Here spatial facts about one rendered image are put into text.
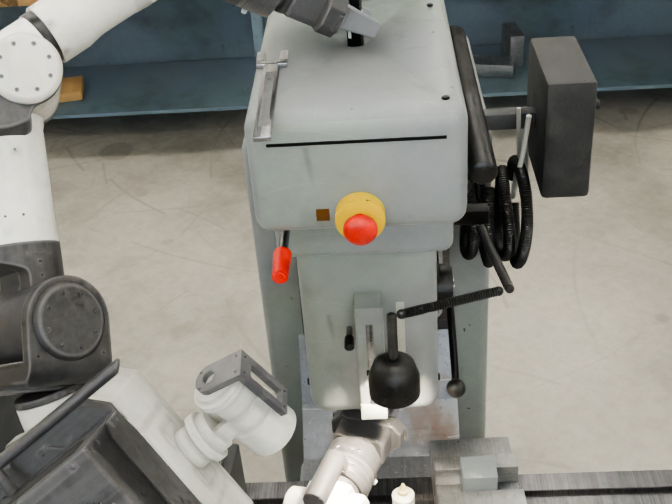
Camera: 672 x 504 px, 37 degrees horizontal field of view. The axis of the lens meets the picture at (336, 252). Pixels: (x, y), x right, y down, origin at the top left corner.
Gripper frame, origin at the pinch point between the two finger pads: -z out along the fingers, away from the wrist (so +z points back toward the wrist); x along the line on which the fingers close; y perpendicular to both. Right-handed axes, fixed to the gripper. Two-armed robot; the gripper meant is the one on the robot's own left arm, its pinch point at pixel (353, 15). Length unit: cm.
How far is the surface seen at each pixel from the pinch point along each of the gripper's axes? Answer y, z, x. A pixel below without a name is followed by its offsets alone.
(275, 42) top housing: -8.0, 6.9, -3.6
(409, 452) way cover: -82, -60, -21
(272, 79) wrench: -8.7, 9.5, 10.2
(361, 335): -38.8, -17.9, 12.1
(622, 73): -41, -265, -319
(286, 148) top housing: -12.9, 7.5, 19.6
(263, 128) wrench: -10.3, 12.1, 22.9
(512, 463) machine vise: -62, -64, 2
